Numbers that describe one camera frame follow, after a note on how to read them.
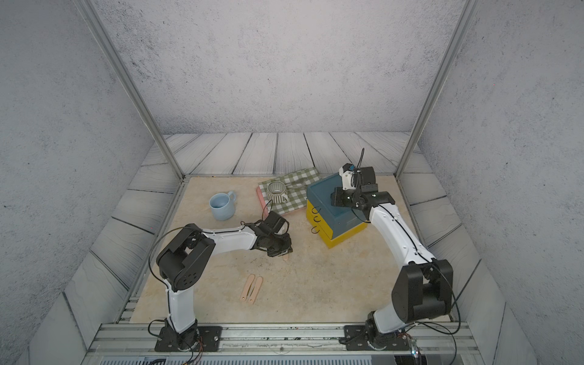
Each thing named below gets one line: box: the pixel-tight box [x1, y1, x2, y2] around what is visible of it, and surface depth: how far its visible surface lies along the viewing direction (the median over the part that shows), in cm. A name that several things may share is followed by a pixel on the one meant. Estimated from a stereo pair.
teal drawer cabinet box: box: [306, 172, 368, 240], surface depth 86 cm
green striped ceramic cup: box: [266, 180, 289, 204], surface depth 107 cm
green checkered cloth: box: [258, 166, 323, 215], surface depth 117 cm
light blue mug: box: [209, 190, 237, 222], surface depth 104 cm
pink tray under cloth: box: [255, 185, 270, 221], surface depth 112 cm
